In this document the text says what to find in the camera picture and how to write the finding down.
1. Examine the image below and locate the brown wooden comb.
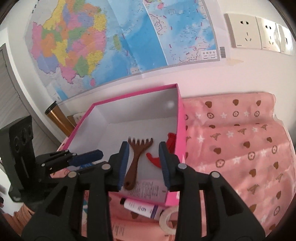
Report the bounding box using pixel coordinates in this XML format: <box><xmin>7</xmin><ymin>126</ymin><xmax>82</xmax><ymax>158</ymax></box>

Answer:
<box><xmin>124</xmin><ymin>138</ymin><xmax>154</xmax><ymax>191</ymax></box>

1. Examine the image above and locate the white tape roll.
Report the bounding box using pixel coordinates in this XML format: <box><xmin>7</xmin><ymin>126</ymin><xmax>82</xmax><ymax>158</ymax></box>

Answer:
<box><xmin>159</xmin><ymin>205</ymin><xmax>179</xmax><ymax>235</ymax></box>

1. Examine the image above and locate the red corkscrew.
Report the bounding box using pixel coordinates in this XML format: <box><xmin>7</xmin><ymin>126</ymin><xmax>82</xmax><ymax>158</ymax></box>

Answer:
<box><xmin>146</xmin><ymin>133</ymin><xmax>177</xmax><ymax>168</ymax></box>

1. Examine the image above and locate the pink cosmetic tube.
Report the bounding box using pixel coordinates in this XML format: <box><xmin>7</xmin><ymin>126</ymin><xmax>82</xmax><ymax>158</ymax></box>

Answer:
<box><xmin>119</xmin><ymin>180</ymin><xmax>168</xmax><ymax>203</ymax></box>

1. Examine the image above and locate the pink sleeved forearm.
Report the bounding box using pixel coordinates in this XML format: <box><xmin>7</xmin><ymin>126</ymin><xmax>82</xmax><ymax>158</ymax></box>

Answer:
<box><xmin>1</xmin><ymin>204</ymin><xmax>35</xmax><ymax>236</ymax></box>

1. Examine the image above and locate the copper metal tumbler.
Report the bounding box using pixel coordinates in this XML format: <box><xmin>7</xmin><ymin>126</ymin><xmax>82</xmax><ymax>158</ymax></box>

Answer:
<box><xmin>45</xmin><ymin>101</ymin><xmax>75</xmax><ymax>137</ymax></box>

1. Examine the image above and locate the grey door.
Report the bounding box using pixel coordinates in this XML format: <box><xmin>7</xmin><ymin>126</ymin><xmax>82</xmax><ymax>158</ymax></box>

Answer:
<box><xmin>0</xmin><ymin>44</ymin><xmax>61</xmax><ymax>155</ymax></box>

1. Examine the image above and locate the pink open storage box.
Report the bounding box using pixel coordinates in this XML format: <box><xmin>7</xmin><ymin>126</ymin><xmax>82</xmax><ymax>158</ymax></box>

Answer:
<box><xmin>61</xmin><ymin>84</ymin><xmax>186</xmax><ymax>206</ymax></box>

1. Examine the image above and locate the small white purple bottle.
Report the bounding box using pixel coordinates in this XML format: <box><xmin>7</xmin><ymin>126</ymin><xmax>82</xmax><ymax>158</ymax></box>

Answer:
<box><xmin>120</xmin><ymin>198</ymin><xmax>166</xmax><ymax>220</ymax></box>

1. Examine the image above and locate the pink patterned tablecloth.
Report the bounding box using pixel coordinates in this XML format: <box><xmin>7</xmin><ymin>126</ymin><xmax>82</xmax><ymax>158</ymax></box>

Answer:
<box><xmin>110</xmin><ymin>92</ymin><xmax>295</xmax><ymax>240</ymax></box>

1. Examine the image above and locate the colourful wall map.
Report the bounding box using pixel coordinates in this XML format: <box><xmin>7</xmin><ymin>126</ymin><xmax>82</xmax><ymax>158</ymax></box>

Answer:
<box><xmin>24</xmin><ymin>1</ymin><xmax>227</xmax><ymax>102</ymax></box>

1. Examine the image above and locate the middle beige wall socket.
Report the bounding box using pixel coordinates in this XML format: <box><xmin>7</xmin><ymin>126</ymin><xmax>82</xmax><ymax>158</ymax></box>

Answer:
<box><xmin>256</xmin><ymin>17</ymin><xmax>280</xmax><ymax>52</ymax></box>

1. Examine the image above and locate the beige wall socket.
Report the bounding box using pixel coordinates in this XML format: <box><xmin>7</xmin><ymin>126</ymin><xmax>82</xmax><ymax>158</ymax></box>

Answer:
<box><xmin>277</xmin><ymin>24</ymin><xmax>294</xmax><ymax>56</ymax></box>
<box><xmin>224</xmin><ymin>13</ymin><xmax>262</xmax><ymax>50</ymax></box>
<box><xmin>256</xmin><ymin>17</ymin><xmax>280</xmax><ymax>52</ymax></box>

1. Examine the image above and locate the left beige wall socket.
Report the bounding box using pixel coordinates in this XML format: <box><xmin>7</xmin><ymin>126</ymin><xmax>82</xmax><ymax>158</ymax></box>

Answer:
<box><xmin>224</xmin><ymin>13</ymin><xmax>262</xmax><ymax>50</ymax></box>

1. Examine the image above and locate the right beige wall socket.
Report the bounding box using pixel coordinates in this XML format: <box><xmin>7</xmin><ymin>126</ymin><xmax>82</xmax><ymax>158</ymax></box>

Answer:
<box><xmin>277</xmin><ymin>24</ymin><xmax>294</xmax><ymax>56</ymax></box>

